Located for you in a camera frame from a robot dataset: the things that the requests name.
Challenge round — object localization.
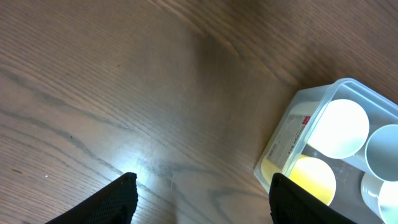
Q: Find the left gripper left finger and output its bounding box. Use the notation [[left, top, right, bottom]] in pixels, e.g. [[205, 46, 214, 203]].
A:
[[47, 172, 138, 224]]

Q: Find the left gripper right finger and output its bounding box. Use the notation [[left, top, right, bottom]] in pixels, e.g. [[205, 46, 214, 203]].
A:
[[269, 173, 354, 224]]

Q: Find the yellow plastic cup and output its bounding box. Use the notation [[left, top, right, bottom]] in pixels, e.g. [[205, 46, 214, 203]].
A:
[[255, 155, 336, 206]]

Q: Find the white plastic cup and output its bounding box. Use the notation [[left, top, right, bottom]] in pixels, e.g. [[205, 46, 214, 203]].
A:
[[290, 99, 369, 159]]

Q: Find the white plastic bowl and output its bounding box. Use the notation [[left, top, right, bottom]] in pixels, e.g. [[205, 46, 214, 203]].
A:
[[361, 173, 397, 224]]

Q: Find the grey plastic cup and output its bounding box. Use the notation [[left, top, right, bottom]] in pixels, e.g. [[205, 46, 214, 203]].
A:
[[365, 124, 397, 182]]

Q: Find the clear plastic container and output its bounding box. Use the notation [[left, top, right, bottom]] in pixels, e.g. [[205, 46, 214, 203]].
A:
[[254, 78, 397, 223]]

